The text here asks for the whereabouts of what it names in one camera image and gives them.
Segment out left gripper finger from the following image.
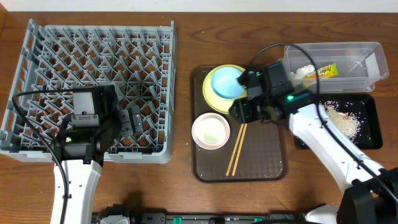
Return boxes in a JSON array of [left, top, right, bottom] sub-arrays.
[[130, 105, 143, 133], [118, 109, 131, 138]]

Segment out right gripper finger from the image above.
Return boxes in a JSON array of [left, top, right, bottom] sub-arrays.
[[236, 70, 254, 87], [228, 99, 252, 123]]

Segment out light blue bowl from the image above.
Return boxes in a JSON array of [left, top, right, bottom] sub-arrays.
[[211, 67, 245, 100]]

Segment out white tissue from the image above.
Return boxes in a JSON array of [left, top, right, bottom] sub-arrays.
[[290, 65, 315, 80]]

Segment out green snack wrapper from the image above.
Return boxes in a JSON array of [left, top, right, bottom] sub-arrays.
[[303, 63, 339, 87]]

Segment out rice and nut shells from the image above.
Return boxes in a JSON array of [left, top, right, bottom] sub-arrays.
[[322, 101, 371, 144]]

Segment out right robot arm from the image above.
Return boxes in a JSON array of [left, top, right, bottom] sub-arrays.
[[229, 62, 397, 223]]

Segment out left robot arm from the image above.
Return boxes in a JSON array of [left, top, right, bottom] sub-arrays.
[[50, 85, 143, 223]]

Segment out grey dishwasher rack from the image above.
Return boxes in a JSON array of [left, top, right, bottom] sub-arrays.
[[10, 21, 177, 164]]

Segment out black waste tray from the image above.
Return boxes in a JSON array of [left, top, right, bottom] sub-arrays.
[[294, 93, 384, 151]]

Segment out left wooden chopstick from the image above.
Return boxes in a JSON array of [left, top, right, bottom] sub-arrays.
[[226, 124, 246, 176]]

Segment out wooden chopstick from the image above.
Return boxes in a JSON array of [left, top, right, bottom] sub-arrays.
[[229, 123, 248, 176], [226, 124, 246, 176]]

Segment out yellow plate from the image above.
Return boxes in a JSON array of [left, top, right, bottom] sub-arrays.
[[202, 65, 248, 114]]

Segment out right wooden chopstick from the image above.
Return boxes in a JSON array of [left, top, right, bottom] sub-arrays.
[[229, 123, 248, 176]]

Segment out pink bowl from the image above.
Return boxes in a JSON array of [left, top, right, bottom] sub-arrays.
[[192, 113, 231, 150]]

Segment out dark brown serving tray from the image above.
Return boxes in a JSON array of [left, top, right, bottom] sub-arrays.
[[190, 63, 289, 184]]

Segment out clear plastic bin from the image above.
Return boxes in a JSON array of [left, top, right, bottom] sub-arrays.
[[298, 42, 389, 82]]

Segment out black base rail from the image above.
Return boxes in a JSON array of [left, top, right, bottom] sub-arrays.
[[91, 204, 307, 224]]

